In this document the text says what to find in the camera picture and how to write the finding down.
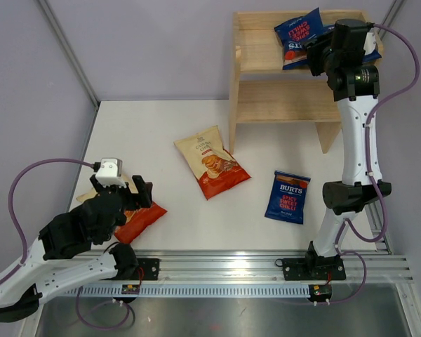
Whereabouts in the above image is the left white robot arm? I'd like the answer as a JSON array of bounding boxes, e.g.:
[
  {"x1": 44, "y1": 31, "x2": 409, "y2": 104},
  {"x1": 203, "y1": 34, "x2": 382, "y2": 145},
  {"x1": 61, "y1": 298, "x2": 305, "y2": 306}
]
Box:
[{"x1": 0, "y1": 176, "x2": 153, "y2": 323}]

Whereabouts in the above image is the blue burts chilli bag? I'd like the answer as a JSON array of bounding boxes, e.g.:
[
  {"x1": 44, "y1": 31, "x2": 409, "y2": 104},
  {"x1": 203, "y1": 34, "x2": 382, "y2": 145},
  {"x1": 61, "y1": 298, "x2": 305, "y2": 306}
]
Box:
[
  {"x1": 265, "y1": 171, "x2": 311, "y2": 225},
  {"x1": 274, "y1": 8, "x2": 325, "y2": 70}
]

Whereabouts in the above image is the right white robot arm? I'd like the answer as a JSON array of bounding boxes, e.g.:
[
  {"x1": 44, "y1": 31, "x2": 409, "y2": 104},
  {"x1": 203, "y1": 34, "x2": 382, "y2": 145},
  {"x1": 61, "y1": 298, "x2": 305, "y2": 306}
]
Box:
[{"x1": 296, "y1": 19, "x2": 392, "y2": 281}]

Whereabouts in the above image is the cream orange cassava chips bag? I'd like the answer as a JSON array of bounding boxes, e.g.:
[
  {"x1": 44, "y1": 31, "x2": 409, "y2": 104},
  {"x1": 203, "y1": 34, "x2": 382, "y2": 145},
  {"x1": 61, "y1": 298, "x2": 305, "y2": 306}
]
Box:
[{"x1": 174, "y1": 126, "x2": 250, "y2": 199}]

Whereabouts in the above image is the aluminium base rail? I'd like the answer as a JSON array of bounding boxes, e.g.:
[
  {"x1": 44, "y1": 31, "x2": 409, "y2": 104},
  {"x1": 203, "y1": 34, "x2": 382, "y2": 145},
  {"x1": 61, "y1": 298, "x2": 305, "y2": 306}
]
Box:
[{"x1": 55, "y1": 250, "x2": 413, "y2": 298}]

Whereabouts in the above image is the cream orange cassava bag left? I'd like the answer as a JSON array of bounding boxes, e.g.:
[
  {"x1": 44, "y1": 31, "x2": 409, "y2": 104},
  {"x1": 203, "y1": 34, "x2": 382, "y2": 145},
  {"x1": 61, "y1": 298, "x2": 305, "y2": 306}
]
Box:
[{"x1": 76, "y1": 176, "x2": 167, "y2": 246}]

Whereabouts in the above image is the wooden two-tier shelf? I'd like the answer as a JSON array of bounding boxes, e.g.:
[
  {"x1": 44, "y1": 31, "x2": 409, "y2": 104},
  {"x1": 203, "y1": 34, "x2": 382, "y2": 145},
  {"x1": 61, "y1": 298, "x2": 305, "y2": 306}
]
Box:
[{"x1": 228, "y1": 8, "x2": 385, "y2": 154}]

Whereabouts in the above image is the blue Burts sea salt bag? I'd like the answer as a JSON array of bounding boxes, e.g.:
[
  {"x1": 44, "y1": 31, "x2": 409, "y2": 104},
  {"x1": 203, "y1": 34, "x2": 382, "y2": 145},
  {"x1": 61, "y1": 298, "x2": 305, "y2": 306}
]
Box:
[{"x1": 323, "y1": 24, "x2": 382, "y2": 62}]

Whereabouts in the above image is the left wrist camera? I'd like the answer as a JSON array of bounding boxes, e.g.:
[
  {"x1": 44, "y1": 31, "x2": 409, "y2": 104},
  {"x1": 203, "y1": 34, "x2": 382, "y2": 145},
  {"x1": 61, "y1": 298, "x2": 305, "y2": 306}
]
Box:
[{"x1": 95, "y1": 158, "x2": 126, "y2": 187}]

